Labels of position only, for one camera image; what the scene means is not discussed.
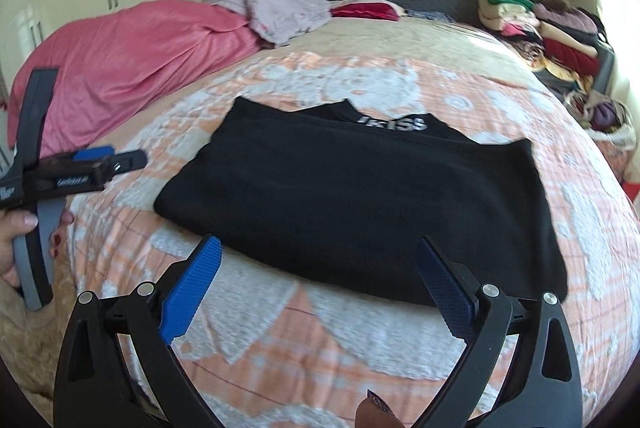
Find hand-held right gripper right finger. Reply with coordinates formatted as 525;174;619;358
416;236;584;428

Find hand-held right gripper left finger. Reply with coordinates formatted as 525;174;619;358
52;235;224;428

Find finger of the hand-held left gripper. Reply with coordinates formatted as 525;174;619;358
72;146;115;163
107;150;149;181

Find black sweater with orange cuffs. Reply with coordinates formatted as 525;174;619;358
153;96;569;307

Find pile of loose clothes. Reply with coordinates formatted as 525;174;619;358
565;90;637;145

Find stack of folded clothes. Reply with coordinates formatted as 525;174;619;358
477;0;617;94

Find person's left hand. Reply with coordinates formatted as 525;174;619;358
0;212;76;289

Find pink blanket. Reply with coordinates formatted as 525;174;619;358
7;0;262;145

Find peach and white patterned blanket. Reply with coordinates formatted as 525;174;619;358
65;50;640;428

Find lilac crumpled garment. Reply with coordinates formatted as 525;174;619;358
207;0;334;48

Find bed with beige sheet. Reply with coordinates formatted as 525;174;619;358
0;0;640;428

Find dark patterned cloth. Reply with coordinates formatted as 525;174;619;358
405;9;457;24

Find red cloth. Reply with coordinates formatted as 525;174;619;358
330;2;407;21

